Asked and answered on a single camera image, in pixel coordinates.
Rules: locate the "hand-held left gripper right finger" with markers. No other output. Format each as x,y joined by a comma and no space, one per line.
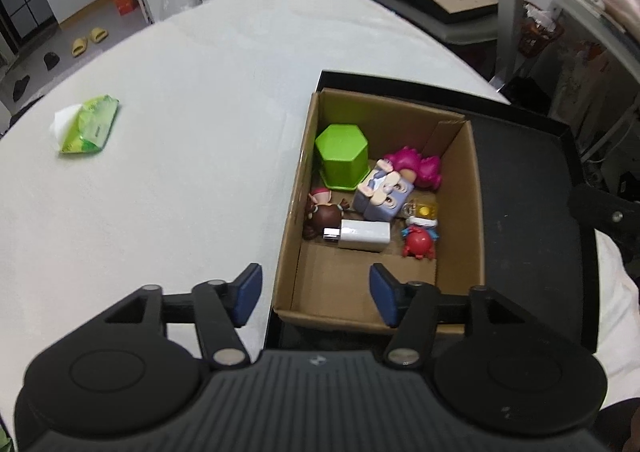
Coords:
384,296

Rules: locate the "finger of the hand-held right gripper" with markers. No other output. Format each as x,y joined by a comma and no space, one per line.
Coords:
605,217

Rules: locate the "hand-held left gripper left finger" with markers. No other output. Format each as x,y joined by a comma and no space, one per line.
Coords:
248,292

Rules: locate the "brown cardboard box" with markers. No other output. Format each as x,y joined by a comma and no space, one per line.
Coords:
340,282

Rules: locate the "white charger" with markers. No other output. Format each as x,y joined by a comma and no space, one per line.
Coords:
365,235

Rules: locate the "red blue figure with jar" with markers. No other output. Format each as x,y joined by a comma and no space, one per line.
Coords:
420,242

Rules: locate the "black tray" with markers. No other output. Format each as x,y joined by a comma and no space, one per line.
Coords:
530,212

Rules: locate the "brown-haired doll figure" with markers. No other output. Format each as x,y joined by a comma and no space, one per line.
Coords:
325,217

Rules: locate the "lavender box figure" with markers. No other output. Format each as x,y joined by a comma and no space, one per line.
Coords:
385,197

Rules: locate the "pink figure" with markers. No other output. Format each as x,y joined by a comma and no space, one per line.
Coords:
422,169

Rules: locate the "white printed cloth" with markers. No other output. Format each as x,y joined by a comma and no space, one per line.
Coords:
585,86

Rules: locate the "green hexagonal container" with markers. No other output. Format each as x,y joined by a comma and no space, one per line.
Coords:
342,154

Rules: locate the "red basket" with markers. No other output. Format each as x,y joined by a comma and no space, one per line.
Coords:
537,31

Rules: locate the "white desk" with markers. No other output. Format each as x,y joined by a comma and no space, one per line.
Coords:
510,16

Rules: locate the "green wet wipes pack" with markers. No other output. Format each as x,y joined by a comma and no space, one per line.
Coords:
92,126

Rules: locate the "grey platform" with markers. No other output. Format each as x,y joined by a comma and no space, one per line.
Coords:
465,31

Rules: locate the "yellow slipper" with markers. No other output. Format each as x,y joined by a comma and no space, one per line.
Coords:
98,35
80,47

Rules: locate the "black shoe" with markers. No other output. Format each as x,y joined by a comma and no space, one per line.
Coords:
19,88
51,60

